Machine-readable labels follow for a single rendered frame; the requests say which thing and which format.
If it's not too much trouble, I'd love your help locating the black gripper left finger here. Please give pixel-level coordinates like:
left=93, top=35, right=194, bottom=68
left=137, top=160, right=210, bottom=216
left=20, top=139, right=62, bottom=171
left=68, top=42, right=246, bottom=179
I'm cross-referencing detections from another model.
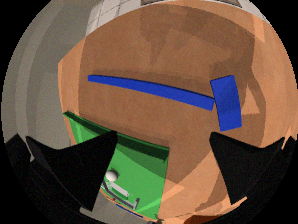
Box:
left=25, top=131, right=118, bottom=212

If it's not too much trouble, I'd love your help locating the white golf ball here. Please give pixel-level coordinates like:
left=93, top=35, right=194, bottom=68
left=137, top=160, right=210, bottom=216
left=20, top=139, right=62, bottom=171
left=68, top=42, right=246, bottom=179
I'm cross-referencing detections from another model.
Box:
left=105, top=169, right=118, bottom=181

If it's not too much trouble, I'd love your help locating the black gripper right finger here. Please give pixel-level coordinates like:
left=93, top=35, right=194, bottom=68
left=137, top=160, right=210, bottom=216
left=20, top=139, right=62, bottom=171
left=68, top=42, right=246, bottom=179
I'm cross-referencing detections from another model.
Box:
left=209, top=132, right=286, bottom=205

